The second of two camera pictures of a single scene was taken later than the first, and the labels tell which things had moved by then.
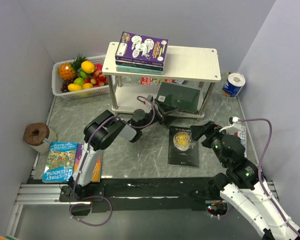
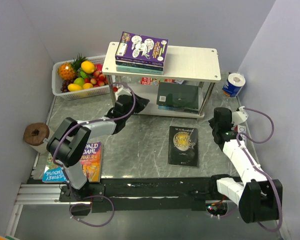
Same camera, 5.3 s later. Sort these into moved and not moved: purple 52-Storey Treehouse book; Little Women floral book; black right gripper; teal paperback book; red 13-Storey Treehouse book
Moved: black right gripper
Not moved: red 13-Storey Treehouse book; Little Women floral book; teal paperback book; purple 52-Storey Treehouse book
